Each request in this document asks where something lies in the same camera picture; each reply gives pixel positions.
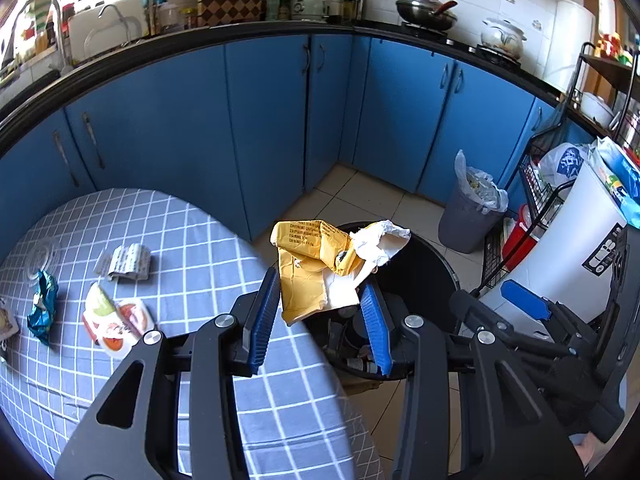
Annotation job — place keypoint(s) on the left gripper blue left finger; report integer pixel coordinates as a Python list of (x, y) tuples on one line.
[(260, 321)]

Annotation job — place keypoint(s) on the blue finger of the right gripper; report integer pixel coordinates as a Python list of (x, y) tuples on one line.
[(534, 306)]

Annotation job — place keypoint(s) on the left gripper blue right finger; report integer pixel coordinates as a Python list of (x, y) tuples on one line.
[(378, 324)]

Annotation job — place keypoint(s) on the yellow padded envelope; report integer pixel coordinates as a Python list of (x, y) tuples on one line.
[(322, 266)]

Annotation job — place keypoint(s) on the teal snack wrapper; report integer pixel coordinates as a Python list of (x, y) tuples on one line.
[(42, 315)]

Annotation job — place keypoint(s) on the black round trash bin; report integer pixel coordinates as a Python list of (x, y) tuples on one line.
[(418, 281)]

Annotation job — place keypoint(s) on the grey trash can with bag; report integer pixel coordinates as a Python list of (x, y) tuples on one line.
[(476, 204)]

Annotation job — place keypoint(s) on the white appliance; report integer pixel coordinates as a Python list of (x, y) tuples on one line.
[(572, 261)]

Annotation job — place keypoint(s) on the crumpled grey printed paper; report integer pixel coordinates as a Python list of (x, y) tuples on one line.
[(132, 262)]

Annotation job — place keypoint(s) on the white blue plastic bag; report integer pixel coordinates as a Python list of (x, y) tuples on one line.
[(562, 164)]

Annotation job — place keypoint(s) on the orange white food wrapper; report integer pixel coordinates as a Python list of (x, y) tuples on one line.
[(115, 326)]

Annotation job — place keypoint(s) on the blue checkered tablecloth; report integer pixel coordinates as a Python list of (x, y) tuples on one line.
[(296, 421)]

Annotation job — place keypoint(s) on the clear plastic lid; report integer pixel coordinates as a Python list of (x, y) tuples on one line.
[(44, 255)]

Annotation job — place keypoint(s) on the cream bread package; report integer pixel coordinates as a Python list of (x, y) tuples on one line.
[(8, 324)]

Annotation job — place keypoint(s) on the white ceramic pot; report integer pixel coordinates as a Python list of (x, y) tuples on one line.
[(504, 37)]

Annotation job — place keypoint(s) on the green kettle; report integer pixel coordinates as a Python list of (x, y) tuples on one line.
[(309, 10)]

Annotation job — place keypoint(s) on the black wok with lid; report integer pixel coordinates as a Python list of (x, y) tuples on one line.
[(429, 14)]

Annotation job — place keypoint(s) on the white dish rack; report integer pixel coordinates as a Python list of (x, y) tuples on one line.
[(106, 27)]

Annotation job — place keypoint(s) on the black wire shelf rack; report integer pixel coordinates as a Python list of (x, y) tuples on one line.
[(503, 252)]

